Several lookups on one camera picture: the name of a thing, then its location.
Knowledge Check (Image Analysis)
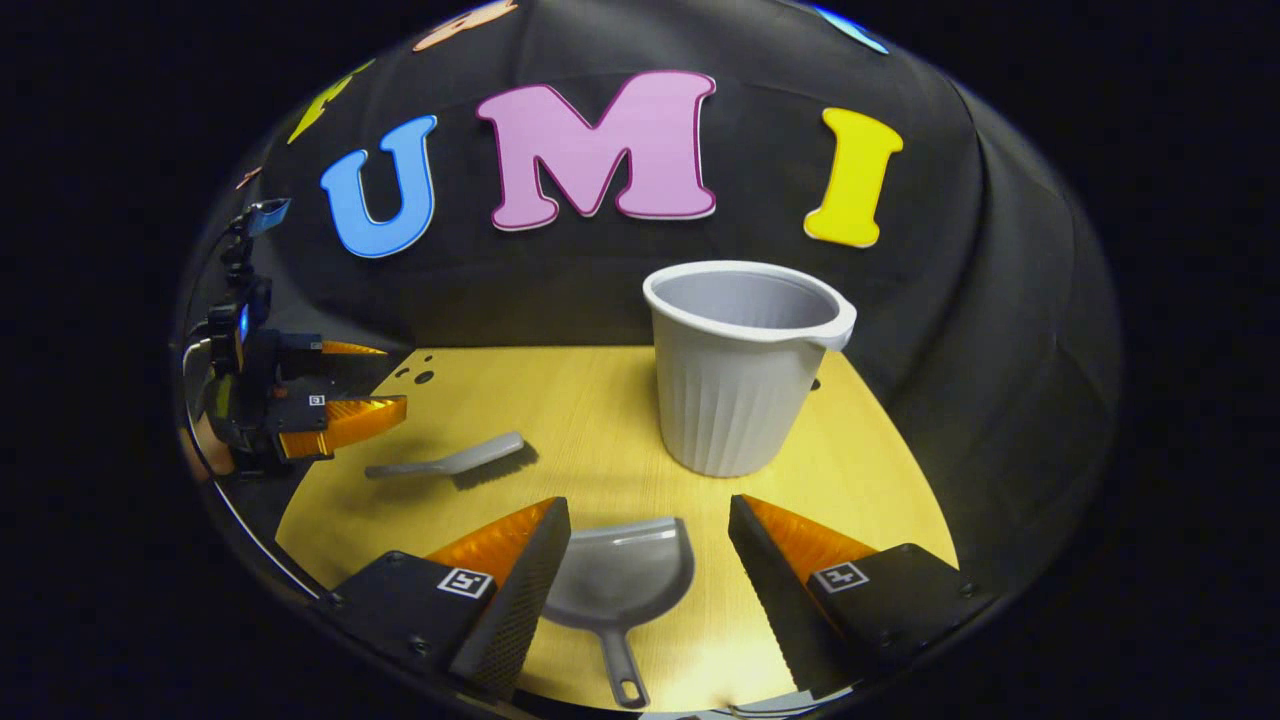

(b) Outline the yellow wooden desktop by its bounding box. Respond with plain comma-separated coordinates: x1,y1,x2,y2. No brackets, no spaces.
275,345,961,716

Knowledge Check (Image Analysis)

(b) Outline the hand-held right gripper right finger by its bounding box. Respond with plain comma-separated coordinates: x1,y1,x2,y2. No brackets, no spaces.
728,493,986,701

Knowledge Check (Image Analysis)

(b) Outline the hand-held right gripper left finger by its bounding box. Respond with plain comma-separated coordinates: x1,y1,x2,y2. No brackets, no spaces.
315,497,573,701

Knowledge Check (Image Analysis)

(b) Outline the small grey broom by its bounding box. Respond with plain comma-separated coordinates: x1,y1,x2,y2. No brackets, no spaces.
364,431,539,491

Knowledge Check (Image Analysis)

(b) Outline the grey dustpan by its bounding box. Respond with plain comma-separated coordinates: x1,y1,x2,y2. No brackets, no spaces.
543,517,696,711

